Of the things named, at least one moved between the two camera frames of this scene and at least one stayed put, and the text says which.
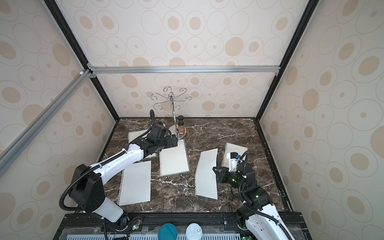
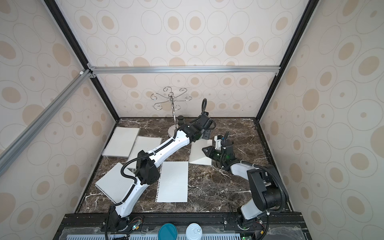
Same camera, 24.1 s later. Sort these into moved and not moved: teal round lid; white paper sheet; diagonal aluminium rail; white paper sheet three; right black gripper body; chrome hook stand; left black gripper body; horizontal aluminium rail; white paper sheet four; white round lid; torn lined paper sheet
Moved: white paper sheet four; left black gripper body; torn lined paper sheet; white paper sheet; right black gripper body; white paper sheet three
Not moved: diagonal aluminium rail; chrome hook stand; white round lid; horizontal aluminium rail; teal round lid
